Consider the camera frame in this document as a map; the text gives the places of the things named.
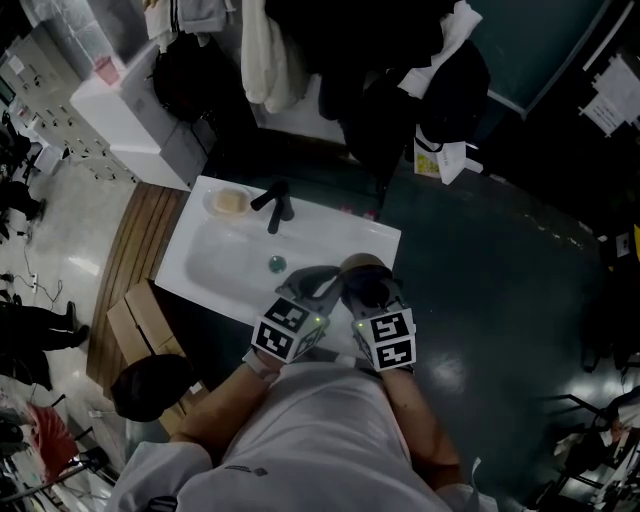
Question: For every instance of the black round stool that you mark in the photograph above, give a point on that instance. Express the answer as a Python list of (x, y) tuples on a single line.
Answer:
[(150, 387)]

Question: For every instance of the navy backpack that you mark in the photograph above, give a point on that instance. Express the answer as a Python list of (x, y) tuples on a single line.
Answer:
[(460, 100)]

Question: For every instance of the grey locker cabinet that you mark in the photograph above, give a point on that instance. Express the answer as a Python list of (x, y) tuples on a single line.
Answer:
[(45, 80)]

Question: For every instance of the clear soap dish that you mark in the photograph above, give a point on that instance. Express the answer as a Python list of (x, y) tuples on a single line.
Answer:
[(207, 202)]

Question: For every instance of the pink cup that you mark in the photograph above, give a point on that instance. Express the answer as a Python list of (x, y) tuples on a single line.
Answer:
[(107, 71)]

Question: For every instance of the black office chair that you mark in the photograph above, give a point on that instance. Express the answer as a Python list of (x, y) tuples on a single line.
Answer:
[(612, 325)]

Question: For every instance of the person's right white shoe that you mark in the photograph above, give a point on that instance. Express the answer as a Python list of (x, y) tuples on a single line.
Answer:
[(346, 361)]

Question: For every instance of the black coat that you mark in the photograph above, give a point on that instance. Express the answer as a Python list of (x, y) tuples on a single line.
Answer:
[(355, 35)]

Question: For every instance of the person's right forearm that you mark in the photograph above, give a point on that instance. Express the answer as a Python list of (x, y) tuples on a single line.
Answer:
[(420, 430)]

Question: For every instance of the white power adapter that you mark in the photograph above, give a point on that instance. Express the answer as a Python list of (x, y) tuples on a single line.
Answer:
[(102, 414)]

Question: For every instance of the white cabinet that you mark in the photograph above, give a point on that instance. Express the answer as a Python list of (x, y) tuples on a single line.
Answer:
[(120, 115)]

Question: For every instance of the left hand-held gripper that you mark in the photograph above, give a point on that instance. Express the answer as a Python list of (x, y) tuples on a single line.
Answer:
[(285, 330)]

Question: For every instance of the person's white shirt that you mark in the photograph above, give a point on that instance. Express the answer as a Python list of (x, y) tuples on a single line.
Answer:
[(320, 435)]

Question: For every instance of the white sink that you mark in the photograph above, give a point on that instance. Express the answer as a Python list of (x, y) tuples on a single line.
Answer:
[(220, 270)]

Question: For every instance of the white wristband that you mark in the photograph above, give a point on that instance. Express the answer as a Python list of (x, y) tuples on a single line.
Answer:
[(257, 362)]

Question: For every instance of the brown cardboard box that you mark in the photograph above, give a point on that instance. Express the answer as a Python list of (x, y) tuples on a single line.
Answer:
[(185, 407), (135, 320)]

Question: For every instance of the red pleated fabric item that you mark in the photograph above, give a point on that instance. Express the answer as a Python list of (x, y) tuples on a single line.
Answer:
[(52, 442)]

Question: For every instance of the black metal chair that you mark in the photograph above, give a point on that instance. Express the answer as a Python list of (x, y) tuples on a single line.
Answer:
[(575, 490)]

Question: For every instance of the white thin garment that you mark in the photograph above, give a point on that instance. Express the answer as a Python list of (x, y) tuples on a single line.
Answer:
[(447, 45)]

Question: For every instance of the dark grey hanging garment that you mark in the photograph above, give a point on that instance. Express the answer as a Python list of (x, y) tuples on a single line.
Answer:
[(365, 125)]

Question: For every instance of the black tripod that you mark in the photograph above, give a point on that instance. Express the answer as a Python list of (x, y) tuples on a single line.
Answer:
[(92, 457)]

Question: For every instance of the grey hooded sweater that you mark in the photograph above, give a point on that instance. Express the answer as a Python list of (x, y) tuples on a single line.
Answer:
[(205, 15)]

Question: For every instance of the translucent white panel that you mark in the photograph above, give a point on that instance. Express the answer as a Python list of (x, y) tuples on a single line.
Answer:
[(80, 25)]

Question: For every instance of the dark grey cloth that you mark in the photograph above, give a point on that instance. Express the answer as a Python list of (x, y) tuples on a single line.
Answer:
[(370, 287)]

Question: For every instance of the black faucet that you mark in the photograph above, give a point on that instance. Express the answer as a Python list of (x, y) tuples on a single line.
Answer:
[(277, 207)]

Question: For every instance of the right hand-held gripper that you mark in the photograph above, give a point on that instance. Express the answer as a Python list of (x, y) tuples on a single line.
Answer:
[(390, 340)]

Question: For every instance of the white paper notice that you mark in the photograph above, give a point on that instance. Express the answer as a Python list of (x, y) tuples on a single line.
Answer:
[(602, 115), (617, 82)]

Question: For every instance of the white paper bag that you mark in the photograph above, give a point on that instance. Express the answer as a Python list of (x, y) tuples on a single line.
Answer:
[(450, 160)]

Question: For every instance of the black framed glass door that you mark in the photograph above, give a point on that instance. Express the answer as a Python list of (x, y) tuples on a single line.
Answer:
[(525, 45)]

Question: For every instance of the wooden slat platform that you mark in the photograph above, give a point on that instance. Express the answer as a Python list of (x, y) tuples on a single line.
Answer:
[(135, 235)]

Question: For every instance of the white power strip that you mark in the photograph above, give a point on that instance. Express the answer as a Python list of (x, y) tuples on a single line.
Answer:
[(34, 282)]

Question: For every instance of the sink drain plug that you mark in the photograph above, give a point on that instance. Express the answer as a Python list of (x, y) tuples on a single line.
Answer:
[(277, 264)]

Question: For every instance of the white striped garment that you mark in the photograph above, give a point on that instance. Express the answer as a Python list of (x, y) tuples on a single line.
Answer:
[(162, 17)]

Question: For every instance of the person's left forearm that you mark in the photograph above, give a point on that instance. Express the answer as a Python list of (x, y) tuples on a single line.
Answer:
[(225, 405)]

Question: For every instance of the white coat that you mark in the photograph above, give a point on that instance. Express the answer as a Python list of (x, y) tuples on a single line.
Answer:
[(265, 65)]

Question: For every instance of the yellow soap bar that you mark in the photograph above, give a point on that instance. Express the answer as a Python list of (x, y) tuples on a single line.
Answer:
[(229, 201)]

